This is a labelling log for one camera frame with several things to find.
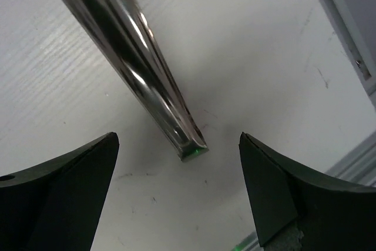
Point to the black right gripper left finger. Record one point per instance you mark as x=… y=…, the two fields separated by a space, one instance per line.
x=56 y=205

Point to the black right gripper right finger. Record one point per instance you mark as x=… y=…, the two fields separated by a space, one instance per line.
x=295 y=207

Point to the stainless steel tongs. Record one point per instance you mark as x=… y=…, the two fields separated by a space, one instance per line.
x=120 y=30

